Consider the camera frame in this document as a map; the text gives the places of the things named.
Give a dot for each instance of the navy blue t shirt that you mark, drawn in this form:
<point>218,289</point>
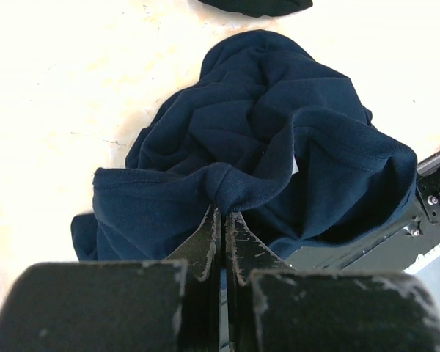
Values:
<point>267,131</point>

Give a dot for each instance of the black printed t shirt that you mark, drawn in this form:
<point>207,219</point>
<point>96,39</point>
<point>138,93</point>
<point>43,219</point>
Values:
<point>259,8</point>

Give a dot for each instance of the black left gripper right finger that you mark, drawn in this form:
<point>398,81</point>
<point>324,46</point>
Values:
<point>274,307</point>

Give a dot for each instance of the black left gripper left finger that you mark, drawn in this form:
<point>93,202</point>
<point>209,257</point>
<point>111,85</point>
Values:
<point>150,305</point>

